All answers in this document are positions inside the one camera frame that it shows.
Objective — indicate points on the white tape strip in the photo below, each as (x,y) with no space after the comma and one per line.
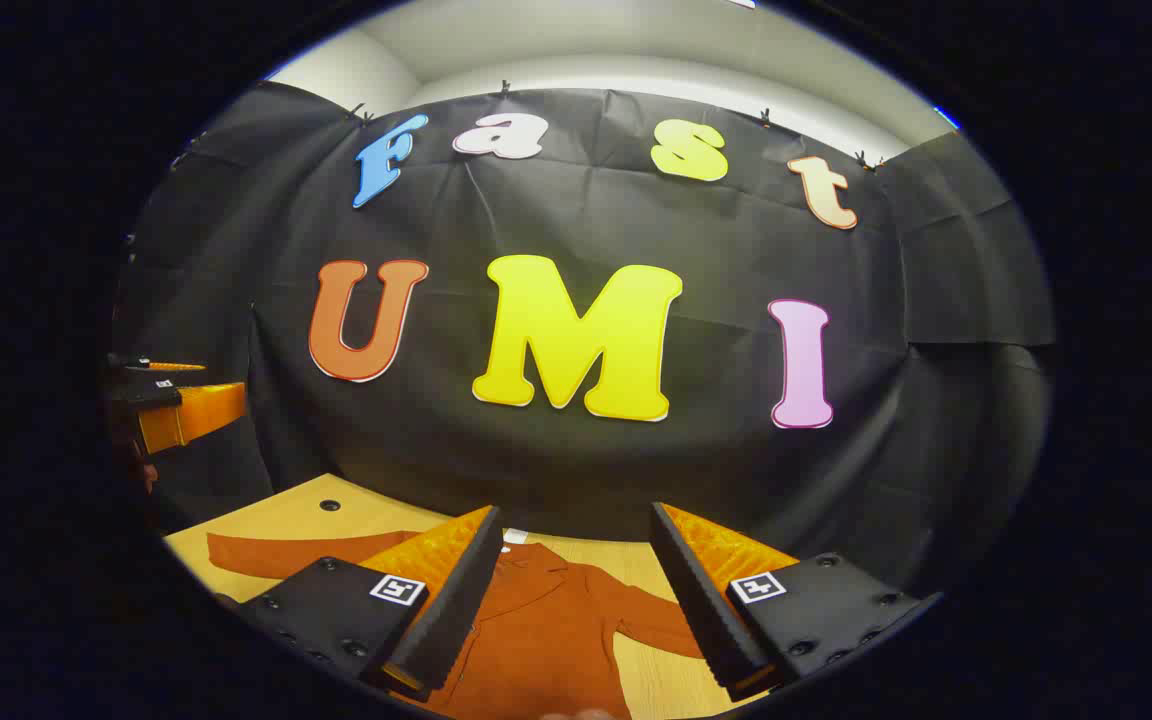
(514,536)

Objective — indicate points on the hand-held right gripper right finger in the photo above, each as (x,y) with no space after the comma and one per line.
(701,600)

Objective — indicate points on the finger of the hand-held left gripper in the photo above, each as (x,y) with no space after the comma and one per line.
(131,365)
(196,410)

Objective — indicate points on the black backdrop cloth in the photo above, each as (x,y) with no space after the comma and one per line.
(576,470)

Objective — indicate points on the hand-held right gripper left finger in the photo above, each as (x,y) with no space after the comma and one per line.
(456,610)

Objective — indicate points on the orange ribbed shirt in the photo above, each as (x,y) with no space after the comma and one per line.
(556,640)

